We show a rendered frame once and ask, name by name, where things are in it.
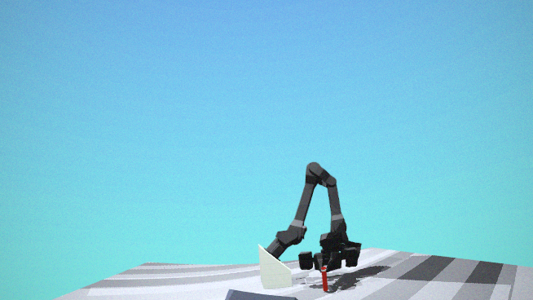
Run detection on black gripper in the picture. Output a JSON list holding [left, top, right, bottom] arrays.
[[298, 247, 358, 273]]

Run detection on red peg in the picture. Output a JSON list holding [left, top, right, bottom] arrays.
[[321, 267, 328, 291]]

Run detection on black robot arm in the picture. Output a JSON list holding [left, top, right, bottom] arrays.
[[263, 162, 362, 261]]

